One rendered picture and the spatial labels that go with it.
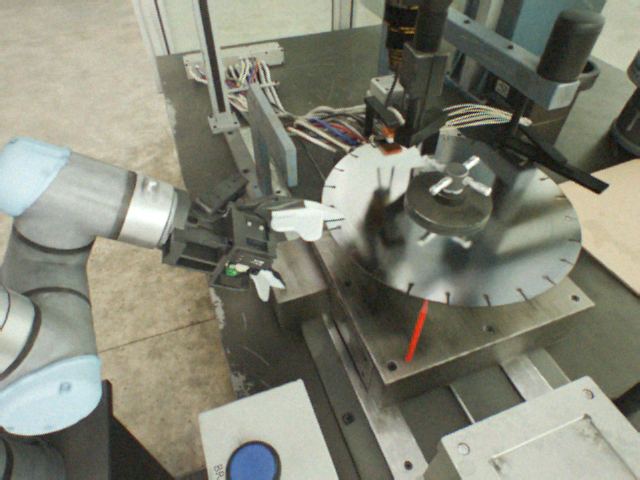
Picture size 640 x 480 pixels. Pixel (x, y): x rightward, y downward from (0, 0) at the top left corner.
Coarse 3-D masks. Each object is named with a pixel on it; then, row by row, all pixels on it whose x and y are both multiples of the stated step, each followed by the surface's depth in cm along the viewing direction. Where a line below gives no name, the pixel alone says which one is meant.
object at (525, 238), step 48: (384, 144) 64; (480, 144) 64; (336, 192) 56; (384, 192) 56; (528, 192) 56; (336, 240) 50; (384, 240) 50; (432, 240) 50; (480, 240) 50; (528, 240) 50; (576, 240) 50; (432, 288) 45; (480, 288) 45; (528, 288) 45
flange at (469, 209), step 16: (416, 176) 57; (432, 176) 57; (416, 192) 55; (464, 192) 52; (416, 208) 53; (432, 208) 52; (448, 208) 52; (464, 208) 52; (480, 208) 52; (432, 224) 51; (448, 224) 51; (464, 224) 51; (480, 224) 51
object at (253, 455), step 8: (248, 448) 38; (256, 448) 38; (264, 448) 38; (240, 456) 37; (248, 456) 37; (256, 456) 37; (264, 456) 37; (272, 456) 37; (232, 464) 37; (240, 464) 37; (248, 464) 37; (256, 464) 37; (264, 464) 37; (272, 464) 37; (232, 472) 36; (240, 472) 36; (248, 472) 36; (256, 472) 36; (264, 472) 36; (272, 472) 37
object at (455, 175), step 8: (424, 160) 53; (432, 160) 53; (472, 160) 53; (440, 168) 52; (448, 168) 51; (456, 168) 51; (464, 168) 51; (448, 176) 51; (456, 176) 50; (464, 176) 50; (440, 184) 49; (448, 184) 50; (456, 184) 51; (464, 184) 51; (472, 184) 50; (480, 184) 49; (432, 192) 49; (448, 192) 52; (456, 192) 52; (480, 192) 50; (488, 192) 49
